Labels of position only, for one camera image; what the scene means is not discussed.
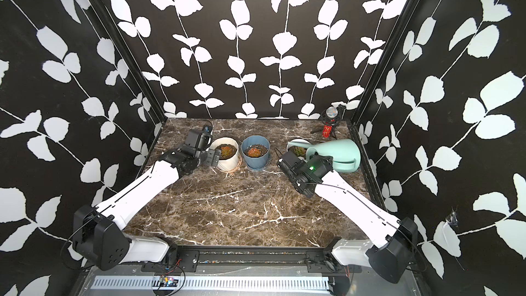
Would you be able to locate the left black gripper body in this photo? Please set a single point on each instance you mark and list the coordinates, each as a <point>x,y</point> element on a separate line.
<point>209,157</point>

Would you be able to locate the white pot succulent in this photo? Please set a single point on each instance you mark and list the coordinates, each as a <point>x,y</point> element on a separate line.
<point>299,147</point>
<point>228,152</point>

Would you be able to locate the mint green watering can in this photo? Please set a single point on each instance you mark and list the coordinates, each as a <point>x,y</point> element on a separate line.
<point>345,153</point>

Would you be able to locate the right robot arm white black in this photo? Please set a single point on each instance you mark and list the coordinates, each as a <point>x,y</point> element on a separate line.
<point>391,242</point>

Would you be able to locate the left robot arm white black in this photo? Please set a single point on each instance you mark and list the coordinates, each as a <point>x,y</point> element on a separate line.
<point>98,230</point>

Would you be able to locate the blue pot middle succulent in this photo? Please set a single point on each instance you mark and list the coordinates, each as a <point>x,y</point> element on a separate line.
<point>255,150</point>

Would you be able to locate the woven coaster under left pot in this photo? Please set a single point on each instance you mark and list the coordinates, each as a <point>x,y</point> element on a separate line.
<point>232,170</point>

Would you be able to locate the red glitter microphone on stand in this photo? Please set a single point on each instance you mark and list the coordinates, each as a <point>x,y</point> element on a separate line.
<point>331,119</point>

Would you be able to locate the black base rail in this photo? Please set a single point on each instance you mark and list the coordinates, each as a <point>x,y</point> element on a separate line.
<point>254,260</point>

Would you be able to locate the small circuit board with wires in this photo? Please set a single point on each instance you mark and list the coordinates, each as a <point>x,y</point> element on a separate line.
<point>165,282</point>

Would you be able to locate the white slotted cable duct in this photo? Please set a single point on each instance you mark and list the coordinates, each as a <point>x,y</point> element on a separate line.
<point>220,283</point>

